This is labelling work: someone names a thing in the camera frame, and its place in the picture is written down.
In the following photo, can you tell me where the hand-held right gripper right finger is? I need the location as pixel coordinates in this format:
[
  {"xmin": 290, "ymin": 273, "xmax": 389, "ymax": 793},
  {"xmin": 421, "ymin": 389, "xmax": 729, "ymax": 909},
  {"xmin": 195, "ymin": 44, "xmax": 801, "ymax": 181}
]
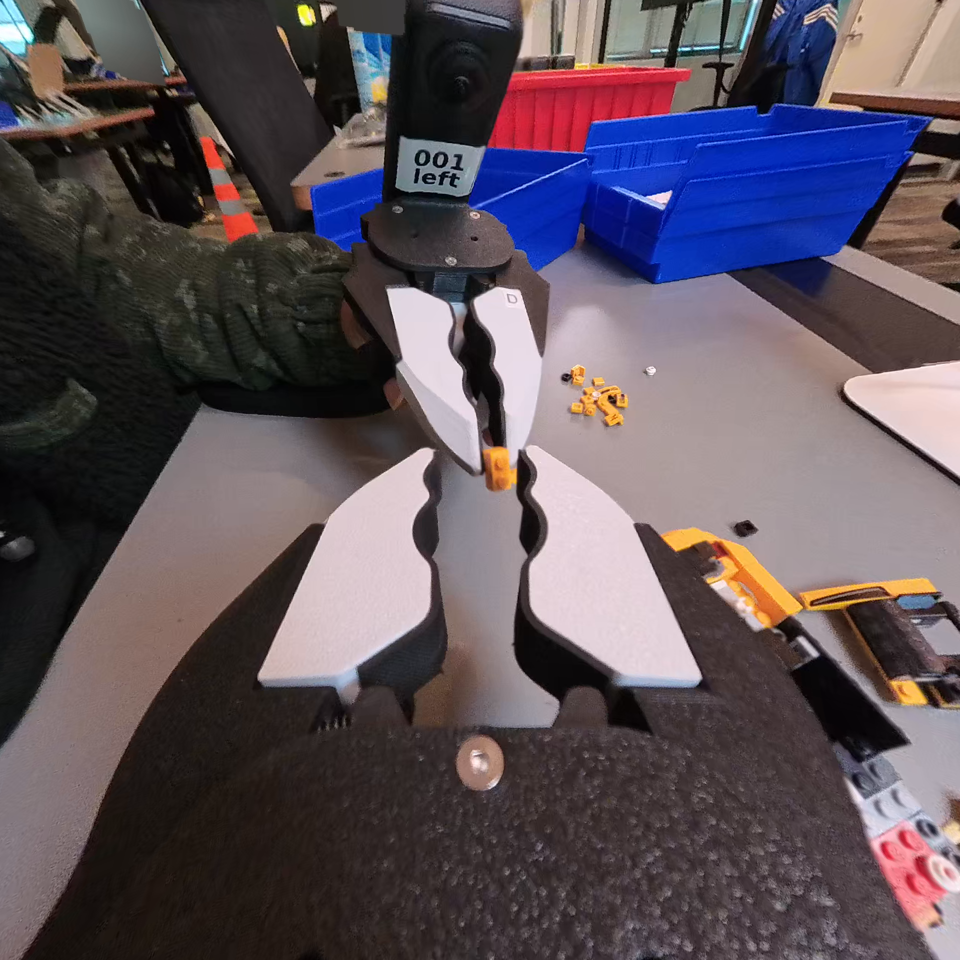
[{"xmin": 513, "ymin": 444, "xmax": 705, "ymax": 710}]

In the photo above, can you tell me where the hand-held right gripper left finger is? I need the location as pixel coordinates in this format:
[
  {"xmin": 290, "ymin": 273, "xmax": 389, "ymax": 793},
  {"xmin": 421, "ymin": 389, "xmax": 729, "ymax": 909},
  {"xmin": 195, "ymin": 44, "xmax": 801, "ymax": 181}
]
[{"xmin": 257, "ymin": 447, "xmax": 449, "ymax": 706}]

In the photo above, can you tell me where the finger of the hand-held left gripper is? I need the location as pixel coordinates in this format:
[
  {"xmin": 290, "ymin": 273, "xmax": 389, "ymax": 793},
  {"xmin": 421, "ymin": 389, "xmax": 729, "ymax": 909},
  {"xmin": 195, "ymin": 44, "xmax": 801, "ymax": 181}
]
[
  {"xmin": 386, "ymin": 287, "xmax": 483, "ymax": 477},
  {"xmin": 472, "ymin": 288, "xmax": 543, "ymax": 455}
]

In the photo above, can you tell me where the yellow lego car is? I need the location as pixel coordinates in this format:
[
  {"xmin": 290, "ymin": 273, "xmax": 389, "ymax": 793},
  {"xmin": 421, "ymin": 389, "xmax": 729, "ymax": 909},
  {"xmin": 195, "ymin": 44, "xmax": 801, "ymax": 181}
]
[{"xmin": 660, "ymin": 527, "xmax": 960, "ymax": 931}]

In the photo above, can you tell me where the yellow lego car roof section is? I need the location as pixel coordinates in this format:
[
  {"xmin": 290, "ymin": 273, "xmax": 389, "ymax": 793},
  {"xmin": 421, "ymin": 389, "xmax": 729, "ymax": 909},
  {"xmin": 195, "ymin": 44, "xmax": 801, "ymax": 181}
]
[{"xmin": 798, "ymin": 577, "xmax": 960, "ymax": 710}]

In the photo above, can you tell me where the person's left forearm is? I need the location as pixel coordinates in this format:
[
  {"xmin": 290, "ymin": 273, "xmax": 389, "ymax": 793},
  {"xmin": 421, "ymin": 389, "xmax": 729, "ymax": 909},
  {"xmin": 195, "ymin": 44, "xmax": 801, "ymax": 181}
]
[{"xmin": 0, "ymin": 138, "xmax": 372, "ymax": 451}]

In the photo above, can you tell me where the pile of yellow lego bricks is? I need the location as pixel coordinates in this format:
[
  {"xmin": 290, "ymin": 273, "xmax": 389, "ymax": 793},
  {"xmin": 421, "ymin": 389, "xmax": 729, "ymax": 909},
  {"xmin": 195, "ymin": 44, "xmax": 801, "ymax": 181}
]
[{"xmin": 561, "ymin": 363, "xmax": 630, "ymax": 427}]

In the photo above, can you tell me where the person's left hand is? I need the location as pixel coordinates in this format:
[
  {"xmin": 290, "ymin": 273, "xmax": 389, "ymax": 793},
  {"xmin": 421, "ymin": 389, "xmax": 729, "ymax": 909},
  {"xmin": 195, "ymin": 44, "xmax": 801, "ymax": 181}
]
[{"xmin": 339, "ymin": 296, "xmax": 411, "ymax": 412}]

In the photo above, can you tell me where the blue plastic bin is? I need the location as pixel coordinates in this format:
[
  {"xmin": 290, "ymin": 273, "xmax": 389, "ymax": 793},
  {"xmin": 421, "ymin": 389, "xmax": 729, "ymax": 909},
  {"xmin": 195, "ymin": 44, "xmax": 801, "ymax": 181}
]
[
  {"xmin": 581, "ymin": 103, "xmax": 933, "ymax": 285},
  {"xmin": 309, "ymin": 146, "xmax": 594, "ymax": 271}
]

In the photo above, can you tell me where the grey side table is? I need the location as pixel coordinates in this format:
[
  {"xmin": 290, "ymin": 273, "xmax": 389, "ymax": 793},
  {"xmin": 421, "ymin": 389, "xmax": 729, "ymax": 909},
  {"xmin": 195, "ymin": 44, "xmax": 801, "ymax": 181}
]
[{"xmin": 291, "ymin": 135, "xmax": 387, "ymax": 211}]

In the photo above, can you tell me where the clear plastic bag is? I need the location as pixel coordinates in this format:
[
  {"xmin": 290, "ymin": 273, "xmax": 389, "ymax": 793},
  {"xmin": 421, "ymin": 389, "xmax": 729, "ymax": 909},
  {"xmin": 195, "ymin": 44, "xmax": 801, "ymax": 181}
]
[{"xmin": 330, "ymin": 105, "xmax": 387, "ymax": 147}]

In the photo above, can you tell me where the red plastic bin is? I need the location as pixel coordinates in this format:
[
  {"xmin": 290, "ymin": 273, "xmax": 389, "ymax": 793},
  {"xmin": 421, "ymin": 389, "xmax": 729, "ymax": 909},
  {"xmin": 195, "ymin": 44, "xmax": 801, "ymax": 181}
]
[{"xmin": 487, "ymin": 66, "xmax": 691, "ymax": 151}]

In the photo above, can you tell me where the orange traffic cone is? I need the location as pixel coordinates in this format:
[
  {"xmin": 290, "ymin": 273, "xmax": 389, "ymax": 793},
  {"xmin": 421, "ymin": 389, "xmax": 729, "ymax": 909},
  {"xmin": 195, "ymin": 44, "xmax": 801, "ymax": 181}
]
[{"xmin": 198, "ymin": 136, "xmax": 260, "ymax": 243}]

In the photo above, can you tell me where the black high-back chair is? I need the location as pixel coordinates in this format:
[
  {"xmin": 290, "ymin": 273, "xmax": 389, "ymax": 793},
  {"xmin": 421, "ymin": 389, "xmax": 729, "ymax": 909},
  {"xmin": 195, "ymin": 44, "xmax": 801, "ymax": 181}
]
[{"xmin": 142, "ymin": 0, "xmax": 335, "ymax": 234}]

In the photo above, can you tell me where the blue jacket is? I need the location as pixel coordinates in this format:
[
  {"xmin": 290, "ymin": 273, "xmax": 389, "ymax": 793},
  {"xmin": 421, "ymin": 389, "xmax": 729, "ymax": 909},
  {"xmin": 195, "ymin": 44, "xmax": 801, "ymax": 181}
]
[{"xmin": 757, "ymin": 0, "xmax": 840, "ymax": 106}]

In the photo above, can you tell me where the brown wooden desk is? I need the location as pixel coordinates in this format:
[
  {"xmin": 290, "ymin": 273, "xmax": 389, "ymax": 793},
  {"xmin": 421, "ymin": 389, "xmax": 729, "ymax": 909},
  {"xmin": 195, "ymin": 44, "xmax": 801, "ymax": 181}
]
[{"xmin": 828, "ymin": 88, "xmax": 960, "ymax": 159}]

